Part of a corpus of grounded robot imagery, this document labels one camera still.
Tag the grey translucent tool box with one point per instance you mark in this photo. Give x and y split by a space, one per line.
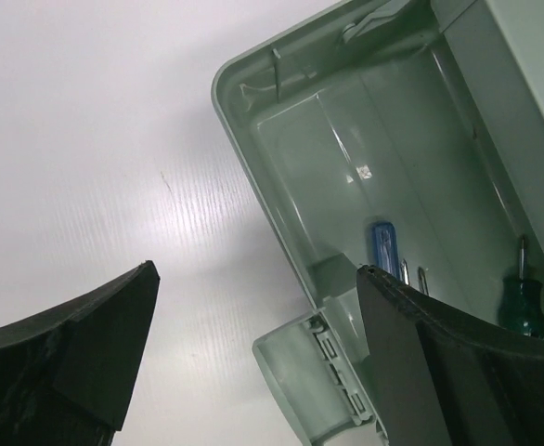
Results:
419 113

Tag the red blue screwdriver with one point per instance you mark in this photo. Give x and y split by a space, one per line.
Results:
404 272

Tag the blue handled screwdriver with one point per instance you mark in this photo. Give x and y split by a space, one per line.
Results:
384 247

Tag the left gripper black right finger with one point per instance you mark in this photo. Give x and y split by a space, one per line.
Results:
440 376

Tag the green orange stubby screwdriver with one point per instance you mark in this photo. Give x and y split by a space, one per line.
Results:
422 280

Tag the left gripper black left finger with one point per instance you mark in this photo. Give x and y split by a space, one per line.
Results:
67 374

